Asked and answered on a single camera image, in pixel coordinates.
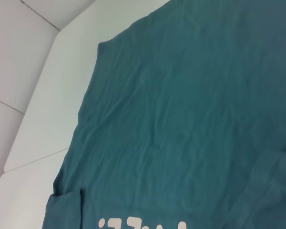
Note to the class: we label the teal t-shirt with FREE print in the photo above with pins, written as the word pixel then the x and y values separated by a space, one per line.
pixel 181 107

